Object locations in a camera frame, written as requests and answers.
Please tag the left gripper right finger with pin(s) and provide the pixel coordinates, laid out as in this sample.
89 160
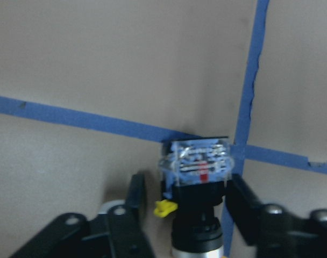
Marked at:
248 214

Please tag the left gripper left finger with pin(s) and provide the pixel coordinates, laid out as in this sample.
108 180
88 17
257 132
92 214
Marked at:
135 242

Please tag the yellow push button switch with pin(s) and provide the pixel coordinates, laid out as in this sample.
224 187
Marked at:
194 173

